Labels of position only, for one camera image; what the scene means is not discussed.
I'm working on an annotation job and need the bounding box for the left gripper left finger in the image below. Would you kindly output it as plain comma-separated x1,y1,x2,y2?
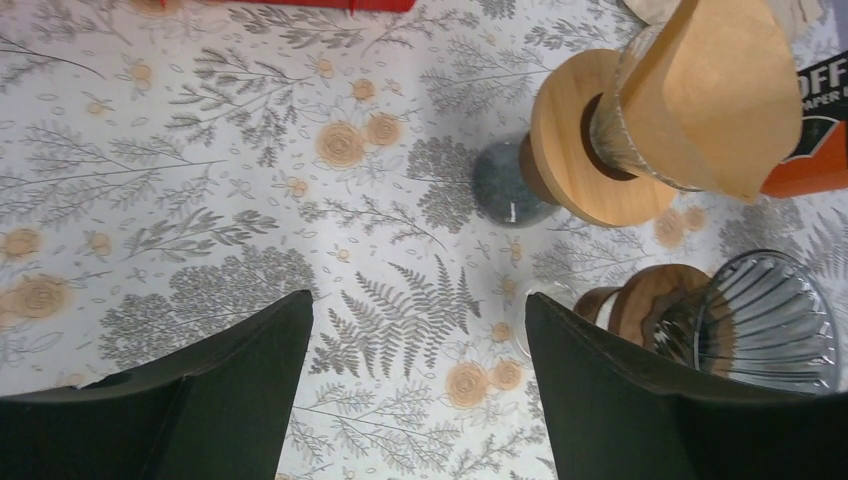
1,290,313,479

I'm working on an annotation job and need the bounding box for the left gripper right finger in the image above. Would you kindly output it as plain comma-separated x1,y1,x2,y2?
530,302,847,479

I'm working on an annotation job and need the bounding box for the dark wooden ring holder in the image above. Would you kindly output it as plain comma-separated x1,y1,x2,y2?
574,264,711,352

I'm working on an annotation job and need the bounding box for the small glass beaker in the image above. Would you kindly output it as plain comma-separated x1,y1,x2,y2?
504,278,579,361

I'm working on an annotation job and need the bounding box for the grey ribbed glass dripper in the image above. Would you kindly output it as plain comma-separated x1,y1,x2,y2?
645,249,841,395

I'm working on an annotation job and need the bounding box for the light wooden ring holder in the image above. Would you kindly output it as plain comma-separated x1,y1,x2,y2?
519,49,677,228

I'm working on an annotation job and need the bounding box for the clear glass dripper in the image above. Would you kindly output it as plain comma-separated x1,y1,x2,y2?
589,23,701,192

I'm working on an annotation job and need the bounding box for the orange coffee filter box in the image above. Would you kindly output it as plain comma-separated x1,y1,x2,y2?
761,52,847,198

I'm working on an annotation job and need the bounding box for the brown paper coffee filter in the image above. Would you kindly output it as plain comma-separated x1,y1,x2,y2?
620,0,802,203

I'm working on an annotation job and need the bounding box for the floral patterned table mat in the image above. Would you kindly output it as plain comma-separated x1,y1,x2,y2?
1,1,847,479

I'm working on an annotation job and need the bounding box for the red plastic bin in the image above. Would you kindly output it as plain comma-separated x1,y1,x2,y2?
232,0,416,13

